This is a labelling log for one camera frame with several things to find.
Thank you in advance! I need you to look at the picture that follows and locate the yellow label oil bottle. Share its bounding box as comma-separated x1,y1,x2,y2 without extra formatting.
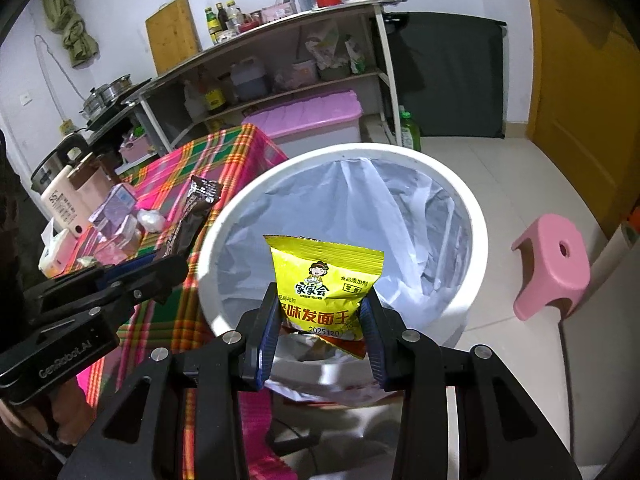
202,77,225,113

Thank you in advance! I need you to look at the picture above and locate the black electric cooker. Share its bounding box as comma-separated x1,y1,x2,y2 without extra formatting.
30,130,91,193

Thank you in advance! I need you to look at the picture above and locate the pink cup with brown lid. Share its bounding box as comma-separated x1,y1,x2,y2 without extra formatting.
67,152,121,213

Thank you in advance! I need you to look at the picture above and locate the green plastic bottle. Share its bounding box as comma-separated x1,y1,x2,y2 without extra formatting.
397,105,423,151

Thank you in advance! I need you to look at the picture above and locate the person's left hand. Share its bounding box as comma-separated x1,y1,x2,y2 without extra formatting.
0,375,98,448

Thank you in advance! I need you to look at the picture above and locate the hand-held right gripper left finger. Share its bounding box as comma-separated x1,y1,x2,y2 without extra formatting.
57,282,282,480

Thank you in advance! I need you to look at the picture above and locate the yellow wooden door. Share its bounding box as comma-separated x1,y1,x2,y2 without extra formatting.
520,0,640,241

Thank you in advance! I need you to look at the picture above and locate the purple liquid jug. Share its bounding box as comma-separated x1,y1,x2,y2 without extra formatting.
230,57,266,101

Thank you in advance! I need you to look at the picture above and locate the steel pot with lid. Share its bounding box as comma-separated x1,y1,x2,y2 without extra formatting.
102,74,133,98

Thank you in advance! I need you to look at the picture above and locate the pink plastic stool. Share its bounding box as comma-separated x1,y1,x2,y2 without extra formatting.
511,212,592,321

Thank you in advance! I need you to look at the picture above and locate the pink box on counter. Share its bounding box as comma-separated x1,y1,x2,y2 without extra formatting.
260,2,296,23

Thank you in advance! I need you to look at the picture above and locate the pink basket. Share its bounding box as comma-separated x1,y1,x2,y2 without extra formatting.
120,132,156,163

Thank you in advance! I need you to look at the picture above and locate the clear plastic bin liner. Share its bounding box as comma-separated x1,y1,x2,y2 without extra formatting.
215,157,473,406

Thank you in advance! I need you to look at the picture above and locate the yellow green label bottle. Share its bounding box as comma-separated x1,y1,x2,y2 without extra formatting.
204,6,220,46

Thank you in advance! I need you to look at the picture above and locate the white appliance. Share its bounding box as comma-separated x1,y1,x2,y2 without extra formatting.
560,270,640,480

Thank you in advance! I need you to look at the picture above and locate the white lotion bottle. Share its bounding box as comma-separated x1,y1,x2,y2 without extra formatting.
40,166,83,238

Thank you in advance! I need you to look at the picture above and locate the yellow snack packet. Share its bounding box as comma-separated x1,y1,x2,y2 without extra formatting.
263,234,385,361

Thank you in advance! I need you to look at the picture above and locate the green hanging cloth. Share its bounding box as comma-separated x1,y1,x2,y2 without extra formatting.
40,0,98,68

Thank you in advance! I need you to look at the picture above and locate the white round trash bin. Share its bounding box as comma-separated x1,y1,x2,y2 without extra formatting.
197,142,488,406

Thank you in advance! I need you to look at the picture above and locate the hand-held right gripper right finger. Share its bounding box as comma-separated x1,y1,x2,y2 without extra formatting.
359,291,583,480

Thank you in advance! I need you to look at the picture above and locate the bundle of plastic bags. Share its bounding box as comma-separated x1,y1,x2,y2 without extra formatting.
305,25,368,78

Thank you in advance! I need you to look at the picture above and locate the white wall cable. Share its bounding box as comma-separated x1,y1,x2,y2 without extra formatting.
32,35,68,121

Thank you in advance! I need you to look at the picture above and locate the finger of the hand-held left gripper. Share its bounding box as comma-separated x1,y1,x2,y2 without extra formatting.
30,255,190,333
25,256,161,311

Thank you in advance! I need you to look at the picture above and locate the pink shelf container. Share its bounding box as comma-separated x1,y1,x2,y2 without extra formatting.
272,62,318,88

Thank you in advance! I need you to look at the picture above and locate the white tissue pack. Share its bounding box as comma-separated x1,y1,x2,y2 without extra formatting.
37,227,81,278

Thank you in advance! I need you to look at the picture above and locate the pink green plaid tablecloth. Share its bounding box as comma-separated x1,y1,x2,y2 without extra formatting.
75,124,301,480

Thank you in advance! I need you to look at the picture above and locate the long dark brown wrapper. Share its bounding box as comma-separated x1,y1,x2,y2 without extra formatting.
159,176,222,261

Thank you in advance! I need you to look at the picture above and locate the pink lid storage box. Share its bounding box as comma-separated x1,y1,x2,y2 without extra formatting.
241,89,363,153

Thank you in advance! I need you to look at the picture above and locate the wooden cutting board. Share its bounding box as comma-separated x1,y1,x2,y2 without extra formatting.
145,0,202,77

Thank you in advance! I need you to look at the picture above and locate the black folding cot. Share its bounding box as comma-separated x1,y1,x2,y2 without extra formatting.
372,10,508,140

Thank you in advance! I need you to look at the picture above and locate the crumpled white plastic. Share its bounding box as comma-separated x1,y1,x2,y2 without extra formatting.
136,208,165,232

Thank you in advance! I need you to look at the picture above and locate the white shelf counter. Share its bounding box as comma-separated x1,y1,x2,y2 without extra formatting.
122,0,401,161

